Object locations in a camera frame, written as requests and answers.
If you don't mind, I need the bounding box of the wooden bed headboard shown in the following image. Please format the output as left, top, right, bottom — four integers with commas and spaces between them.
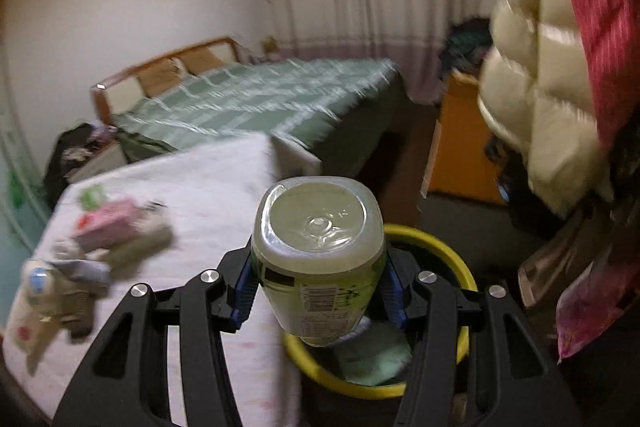
90, 37, 251, 128

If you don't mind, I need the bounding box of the pink floral cloth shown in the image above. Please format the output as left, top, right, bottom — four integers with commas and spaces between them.
556, 252, 640, 363

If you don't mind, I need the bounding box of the wooden cabinet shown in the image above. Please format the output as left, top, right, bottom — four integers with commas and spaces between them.
425, 72, 512, 208

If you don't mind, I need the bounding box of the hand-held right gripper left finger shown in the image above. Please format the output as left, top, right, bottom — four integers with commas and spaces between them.
52, 248, 259, 427

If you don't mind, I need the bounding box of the pile of dark clothes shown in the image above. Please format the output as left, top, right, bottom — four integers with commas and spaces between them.
440, 17, 501, 82

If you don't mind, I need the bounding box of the cream puffer jacket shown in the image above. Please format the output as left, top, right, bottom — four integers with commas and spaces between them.
475, 0, 617, 219

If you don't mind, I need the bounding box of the pale green crumpled paper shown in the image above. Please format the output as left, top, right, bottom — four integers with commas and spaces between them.
339, 336, 412, 384

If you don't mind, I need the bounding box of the dark floral bag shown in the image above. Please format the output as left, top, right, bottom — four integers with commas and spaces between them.
42, 122, 126, 208

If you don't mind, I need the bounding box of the blue capped bottle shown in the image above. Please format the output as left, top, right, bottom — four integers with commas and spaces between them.
20, 259, 67, 310

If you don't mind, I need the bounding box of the white dotted table cloth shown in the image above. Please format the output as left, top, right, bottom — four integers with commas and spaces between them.
2, 134, 323, 427

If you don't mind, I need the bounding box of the tan hanging bag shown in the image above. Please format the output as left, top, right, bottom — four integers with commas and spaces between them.
517, 207, 603, 310

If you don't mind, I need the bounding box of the clear plastic green tea bottle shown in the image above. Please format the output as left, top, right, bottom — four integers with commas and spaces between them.
250, 176, 387, 348

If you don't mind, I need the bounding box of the red dotted jacket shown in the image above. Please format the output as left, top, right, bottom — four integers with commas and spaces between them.
537, 0, 640, 148

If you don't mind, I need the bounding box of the yellow rimmed dark bin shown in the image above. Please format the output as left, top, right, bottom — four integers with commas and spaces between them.
282, 224, 483, 427

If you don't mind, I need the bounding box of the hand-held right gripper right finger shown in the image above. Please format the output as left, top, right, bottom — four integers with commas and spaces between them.
378, 249, 583, 427

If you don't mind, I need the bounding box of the green patterned quilt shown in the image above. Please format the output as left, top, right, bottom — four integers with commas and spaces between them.
112, 57, 407, 170

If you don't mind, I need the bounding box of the beige paper roll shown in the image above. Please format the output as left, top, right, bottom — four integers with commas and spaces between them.
106, 217, 176, 279

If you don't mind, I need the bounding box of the pink carton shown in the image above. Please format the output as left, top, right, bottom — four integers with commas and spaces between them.
75, 199, 142, 253

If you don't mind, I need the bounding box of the green and white packet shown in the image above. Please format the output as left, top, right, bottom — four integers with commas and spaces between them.
80, 186, 109, 210

